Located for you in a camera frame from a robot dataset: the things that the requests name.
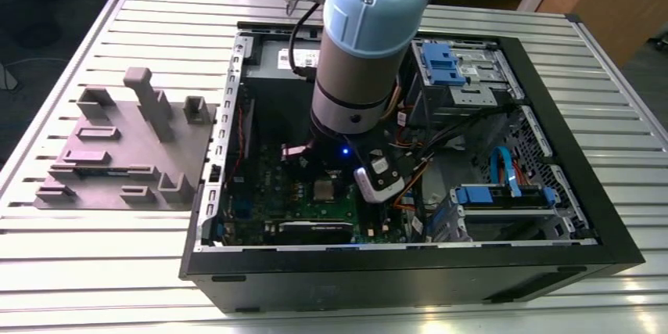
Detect silver CPU green edge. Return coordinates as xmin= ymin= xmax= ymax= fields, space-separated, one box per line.
xmin=311 ymin=178 xmax=339 ymax=203

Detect CPU socket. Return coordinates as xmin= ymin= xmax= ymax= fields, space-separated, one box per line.
xmin=309 ymin=177 xmax=345 ymax=206

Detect green Dell motherboard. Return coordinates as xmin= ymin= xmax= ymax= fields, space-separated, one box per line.
xmin=215 ymin=142 xmax=415 ymax=247

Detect grey power supply unit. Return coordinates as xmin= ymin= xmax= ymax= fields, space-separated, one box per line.
xmin=242 ymin=40 xmax=335 ymax=143

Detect black graphics card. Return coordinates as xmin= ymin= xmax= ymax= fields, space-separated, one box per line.
xmin=262 ymin=217 xmax=358 ymax=246

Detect hard disk blue carrier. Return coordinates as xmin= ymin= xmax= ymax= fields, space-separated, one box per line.
xmin=450 ymin=183 xmax=559 ymax=210

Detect small blue drive latch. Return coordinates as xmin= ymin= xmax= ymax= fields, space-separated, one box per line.
xmin=431 ymin=69 xmax=469 ymax=88

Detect metal drive bay cage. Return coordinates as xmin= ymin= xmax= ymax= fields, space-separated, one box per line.
xmin=402 ymin=39 xmax=527 ymax=128

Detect large blue drive latch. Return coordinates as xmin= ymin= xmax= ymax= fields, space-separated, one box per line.
xmin=423 ymin=41 xmax=461 ymax=72

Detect black open PC case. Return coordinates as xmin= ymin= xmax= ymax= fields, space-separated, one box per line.
xmin=179 ymin=20 xmax=647 ymax=314

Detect metal disk bay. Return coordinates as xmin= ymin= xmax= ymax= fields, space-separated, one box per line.
xmin=426 ymin=185 xmax=599 ymax=243

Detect grey parts rack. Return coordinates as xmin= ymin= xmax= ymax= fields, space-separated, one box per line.
xmin=33 ymin=66 xmax=222 ymax=213

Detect wooden cabinet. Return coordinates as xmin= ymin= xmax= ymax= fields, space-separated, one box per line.
xmin=537 ymin=0 xmax=668 ymax=71

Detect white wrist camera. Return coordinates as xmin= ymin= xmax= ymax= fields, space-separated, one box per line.
xmin=354 ymin=147 xmax=407 ymax=205

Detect orange red power wires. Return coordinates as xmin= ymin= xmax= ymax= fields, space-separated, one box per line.
xmin=390 ymin=161 xmax=431 ymax=216

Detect red black twisted wire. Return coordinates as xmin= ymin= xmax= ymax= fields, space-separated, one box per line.
xmin=231 ymin=102 xmax=249 ymax=182

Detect black cable bundle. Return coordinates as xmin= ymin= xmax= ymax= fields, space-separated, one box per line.
xmin=402 ymin=105 xmax=522 ymax=190

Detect black camera cable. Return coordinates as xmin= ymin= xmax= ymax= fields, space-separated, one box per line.
xmin=289 ymin=0 xmax=323 ymax=83

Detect blue SATA cable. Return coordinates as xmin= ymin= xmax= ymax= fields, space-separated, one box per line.
xmin=489 ymin=145 xmax=525 ymax=199

